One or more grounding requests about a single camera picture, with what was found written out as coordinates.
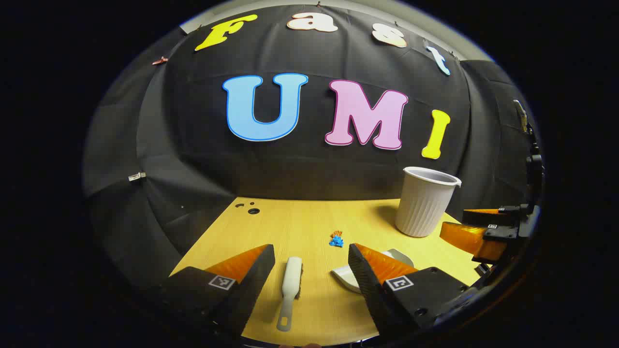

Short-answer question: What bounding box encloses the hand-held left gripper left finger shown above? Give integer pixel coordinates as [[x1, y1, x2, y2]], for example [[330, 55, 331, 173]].
[[151, 244, 276, 339]]

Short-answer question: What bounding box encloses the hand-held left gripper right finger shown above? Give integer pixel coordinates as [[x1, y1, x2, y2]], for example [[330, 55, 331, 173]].
[[348, 243, 477, 339]]

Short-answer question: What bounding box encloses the white dustpan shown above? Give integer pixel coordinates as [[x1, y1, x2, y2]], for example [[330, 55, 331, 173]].
[[331, 248, 415, 294]]

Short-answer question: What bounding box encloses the small white broom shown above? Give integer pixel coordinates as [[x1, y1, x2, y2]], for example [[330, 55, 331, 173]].
[[277, 257, 304, 332]]

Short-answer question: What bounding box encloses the white ribbed garbage bin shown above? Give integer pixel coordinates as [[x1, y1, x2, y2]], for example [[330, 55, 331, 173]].
[[395, 167, 462, 238]]

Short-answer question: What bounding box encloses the wooden desktop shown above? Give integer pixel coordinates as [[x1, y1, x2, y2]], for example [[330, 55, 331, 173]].
[[169, 196, 484, 347]]

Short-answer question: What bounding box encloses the long metal clip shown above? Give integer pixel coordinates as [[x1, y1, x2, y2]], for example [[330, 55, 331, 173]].
[[514, 100, 529, 133]]

